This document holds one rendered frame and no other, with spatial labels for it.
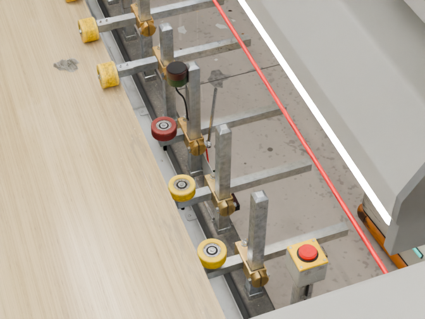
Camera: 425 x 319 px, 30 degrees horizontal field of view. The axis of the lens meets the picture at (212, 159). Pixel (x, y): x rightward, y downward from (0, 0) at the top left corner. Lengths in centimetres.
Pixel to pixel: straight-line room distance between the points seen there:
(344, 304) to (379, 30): 24
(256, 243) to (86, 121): 73
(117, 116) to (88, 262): 56
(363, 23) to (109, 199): 189
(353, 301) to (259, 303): 209
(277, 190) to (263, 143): 29
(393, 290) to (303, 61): 26
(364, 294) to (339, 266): 306
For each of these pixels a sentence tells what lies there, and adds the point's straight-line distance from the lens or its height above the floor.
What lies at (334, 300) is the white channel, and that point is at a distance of 21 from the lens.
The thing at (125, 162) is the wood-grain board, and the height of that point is 90.
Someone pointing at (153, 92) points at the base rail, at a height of 70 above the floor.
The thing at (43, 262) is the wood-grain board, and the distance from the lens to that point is 218.
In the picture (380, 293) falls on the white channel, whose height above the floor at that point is 246.
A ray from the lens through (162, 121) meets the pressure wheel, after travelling 248.
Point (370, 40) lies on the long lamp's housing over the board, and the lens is 42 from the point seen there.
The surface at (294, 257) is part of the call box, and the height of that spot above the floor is 122.
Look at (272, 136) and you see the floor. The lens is 371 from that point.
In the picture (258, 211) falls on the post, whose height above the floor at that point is 109.
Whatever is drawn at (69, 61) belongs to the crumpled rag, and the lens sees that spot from 273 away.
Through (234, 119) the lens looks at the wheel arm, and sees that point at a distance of 254.
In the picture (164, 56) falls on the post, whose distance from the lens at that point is 255.
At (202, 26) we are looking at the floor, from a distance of 432.
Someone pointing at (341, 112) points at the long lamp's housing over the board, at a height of 235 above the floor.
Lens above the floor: 263
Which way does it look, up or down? 47 degrees down
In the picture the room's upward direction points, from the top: straight up
